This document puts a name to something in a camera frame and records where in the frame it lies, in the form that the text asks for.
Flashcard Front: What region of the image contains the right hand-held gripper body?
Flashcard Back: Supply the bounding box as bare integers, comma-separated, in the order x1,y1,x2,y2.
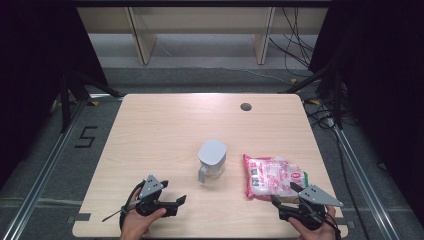
278,184,344,231

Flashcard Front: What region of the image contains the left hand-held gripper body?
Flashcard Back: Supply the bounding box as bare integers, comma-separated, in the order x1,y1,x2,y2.
134,174,180,218

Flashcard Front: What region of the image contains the pink and white plastic bag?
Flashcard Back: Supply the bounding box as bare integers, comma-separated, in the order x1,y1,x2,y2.
242,153,309,202

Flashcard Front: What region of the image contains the clear jar with grey lid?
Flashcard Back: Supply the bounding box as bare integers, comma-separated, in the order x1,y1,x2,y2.
197,138,228,184

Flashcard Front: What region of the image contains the person's right hand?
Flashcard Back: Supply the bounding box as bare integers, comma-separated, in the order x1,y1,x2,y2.
288,205,338,240

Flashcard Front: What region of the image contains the person's left hand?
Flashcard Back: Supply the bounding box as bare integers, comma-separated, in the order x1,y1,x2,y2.
119,208,168,240

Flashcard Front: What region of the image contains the black metal stand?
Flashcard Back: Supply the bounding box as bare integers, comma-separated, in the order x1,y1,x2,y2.
279,63,345,130
59,70,123,134

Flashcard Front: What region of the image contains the dark curtain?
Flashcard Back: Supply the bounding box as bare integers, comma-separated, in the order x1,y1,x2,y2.
0,0,110,189
309,0,424,219

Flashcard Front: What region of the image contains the beige wooden shelf unit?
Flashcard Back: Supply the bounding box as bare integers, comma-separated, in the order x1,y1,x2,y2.
76,6,329,66

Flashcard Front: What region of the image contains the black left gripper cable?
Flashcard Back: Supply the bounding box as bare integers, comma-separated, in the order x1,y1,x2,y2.
101,180,148,232

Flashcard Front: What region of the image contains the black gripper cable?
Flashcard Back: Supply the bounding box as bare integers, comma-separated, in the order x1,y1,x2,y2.
318,208,343,240
101,180,148,232

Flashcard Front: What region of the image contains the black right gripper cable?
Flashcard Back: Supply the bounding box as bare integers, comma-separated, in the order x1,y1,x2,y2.
318,208,343,240

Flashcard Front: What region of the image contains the aluminium floor rail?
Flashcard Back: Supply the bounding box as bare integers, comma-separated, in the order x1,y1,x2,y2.
1,99,88,240
333,126,402,240

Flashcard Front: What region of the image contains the tangle of black cables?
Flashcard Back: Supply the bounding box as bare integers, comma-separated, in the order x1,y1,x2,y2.
303,96,338,130

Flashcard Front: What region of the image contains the bundle of black floor cables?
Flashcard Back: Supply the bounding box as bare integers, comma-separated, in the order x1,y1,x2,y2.
268,7,316,78

